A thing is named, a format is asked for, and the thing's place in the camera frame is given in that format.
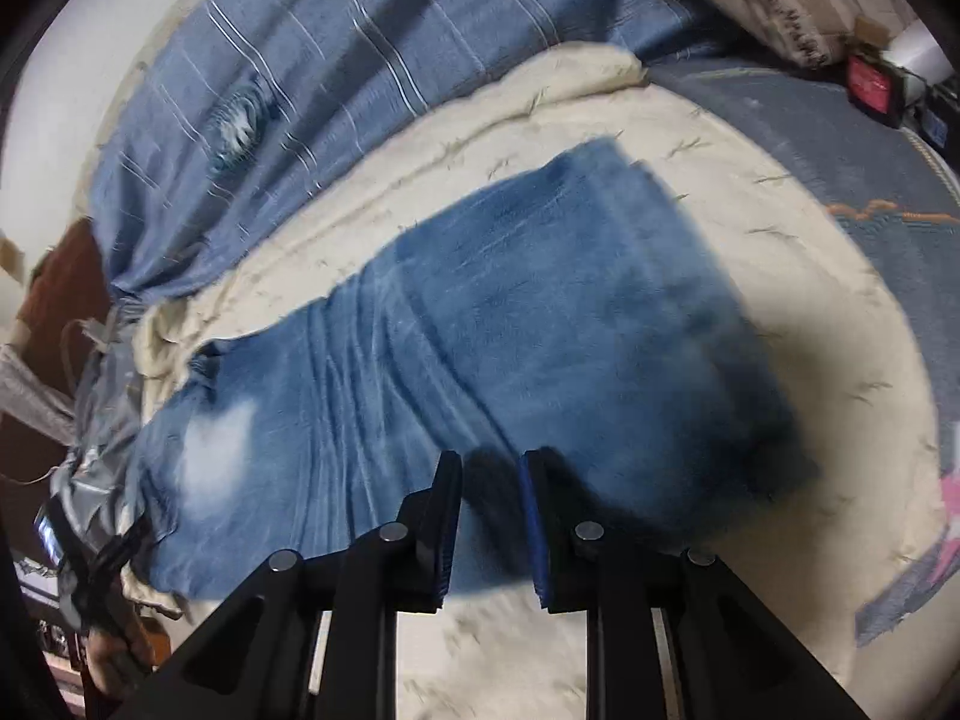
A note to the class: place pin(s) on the white container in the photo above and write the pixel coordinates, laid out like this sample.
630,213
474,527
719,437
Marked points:
919,52

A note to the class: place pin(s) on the red box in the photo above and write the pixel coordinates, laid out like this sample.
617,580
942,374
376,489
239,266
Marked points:
871,86

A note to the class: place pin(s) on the blue denim pants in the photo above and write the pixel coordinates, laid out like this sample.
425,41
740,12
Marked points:
525,300

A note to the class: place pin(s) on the grey striped cloth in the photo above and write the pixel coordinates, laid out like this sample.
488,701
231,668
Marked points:
30,394

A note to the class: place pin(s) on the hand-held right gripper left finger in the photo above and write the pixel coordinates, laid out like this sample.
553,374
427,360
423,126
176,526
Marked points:
448,529

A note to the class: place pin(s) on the cream leaf-print quilt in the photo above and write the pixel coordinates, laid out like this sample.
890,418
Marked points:
750,240

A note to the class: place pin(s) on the blue plaid duvet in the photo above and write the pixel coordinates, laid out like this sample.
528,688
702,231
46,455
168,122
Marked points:
337,52

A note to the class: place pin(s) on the brown headboard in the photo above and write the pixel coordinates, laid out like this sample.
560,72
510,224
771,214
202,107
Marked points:
67,292

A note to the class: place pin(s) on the grey-blue blanket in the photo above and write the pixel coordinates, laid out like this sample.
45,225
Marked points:
825,150

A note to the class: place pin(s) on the grey star-print garment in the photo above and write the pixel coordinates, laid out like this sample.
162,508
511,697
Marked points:
97,457

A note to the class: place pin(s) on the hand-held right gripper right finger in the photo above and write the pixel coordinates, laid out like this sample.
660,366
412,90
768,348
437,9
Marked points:
532,529

